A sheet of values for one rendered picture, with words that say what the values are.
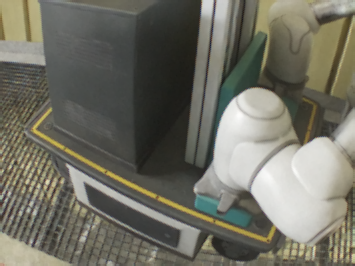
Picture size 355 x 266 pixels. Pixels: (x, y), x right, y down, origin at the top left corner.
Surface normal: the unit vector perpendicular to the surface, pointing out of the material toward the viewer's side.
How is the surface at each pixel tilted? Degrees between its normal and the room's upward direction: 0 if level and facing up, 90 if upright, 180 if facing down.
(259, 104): 6
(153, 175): 0
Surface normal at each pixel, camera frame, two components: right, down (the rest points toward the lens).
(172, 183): 0.07, -0.68
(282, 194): -0.63, -0.18
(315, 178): -0.43, -0.32
